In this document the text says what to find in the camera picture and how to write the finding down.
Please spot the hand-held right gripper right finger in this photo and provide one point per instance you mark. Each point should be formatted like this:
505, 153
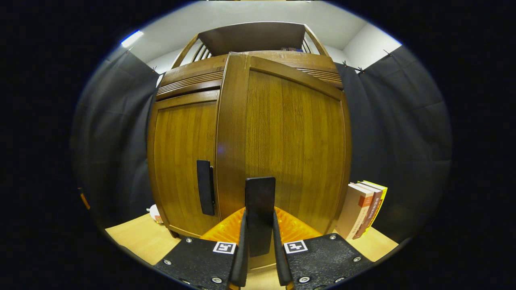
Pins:
282, 266

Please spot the wooden double-door shoe cabinet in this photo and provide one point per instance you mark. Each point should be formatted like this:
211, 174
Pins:
254, 38

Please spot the dark red book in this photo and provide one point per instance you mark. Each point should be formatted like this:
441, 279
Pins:
375, 209

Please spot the small ceiling light panel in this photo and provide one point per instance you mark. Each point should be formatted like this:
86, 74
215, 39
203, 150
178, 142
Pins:
132, 38

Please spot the white bottle with red label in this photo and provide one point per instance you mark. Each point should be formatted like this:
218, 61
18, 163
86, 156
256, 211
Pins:
154, 213

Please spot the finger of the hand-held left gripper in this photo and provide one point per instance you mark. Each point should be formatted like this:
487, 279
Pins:
84, 198

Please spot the white and brown book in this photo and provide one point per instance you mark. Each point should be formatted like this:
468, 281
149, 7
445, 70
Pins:
350, 209

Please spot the black backdrop cloth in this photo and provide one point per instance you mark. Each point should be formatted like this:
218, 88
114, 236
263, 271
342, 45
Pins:
403, 141

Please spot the wooden drawer with black knob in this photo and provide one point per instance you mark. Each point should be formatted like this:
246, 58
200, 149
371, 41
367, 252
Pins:
189, 80

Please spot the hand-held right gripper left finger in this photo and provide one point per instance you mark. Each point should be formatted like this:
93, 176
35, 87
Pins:
240, 262

